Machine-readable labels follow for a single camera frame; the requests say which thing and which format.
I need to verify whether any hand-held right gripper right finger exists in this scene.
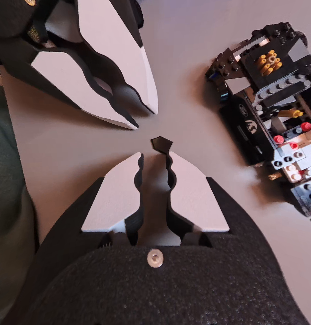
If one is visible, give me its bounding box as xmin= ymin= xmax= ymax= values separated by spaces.
xmin=166 ymin=151 xmax=230 ymax=244

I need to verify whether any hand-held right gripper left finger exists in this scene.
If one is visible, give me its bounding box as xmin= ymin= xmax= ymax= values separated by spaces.
xmin=81 ymin=153 xmax=145 ymax=244

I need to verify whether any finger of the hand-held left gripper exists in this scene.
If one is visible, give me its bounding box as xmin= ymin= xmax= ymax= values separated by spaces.
xmin=76 ymin=0 xmax=159 ymax=115
xmin=31 ymin=50 xmax=140 ymax=130

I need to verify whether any black angled lego plate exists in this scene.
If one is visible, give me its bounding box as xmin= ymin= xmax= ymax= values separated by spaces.
xmin=150 ymin=136 xmax=174 ymax=153

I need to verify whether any lego car model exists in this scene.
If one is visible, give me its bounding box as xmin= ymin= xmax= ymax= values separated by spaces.
xmin=205 ymin=21 xmax=311 ymax=220

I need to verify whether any person's green garment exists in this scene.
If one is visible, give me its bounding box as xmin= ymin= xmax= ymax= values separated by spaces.
xmin=0 ymin=85 xmax=38 ymax=318

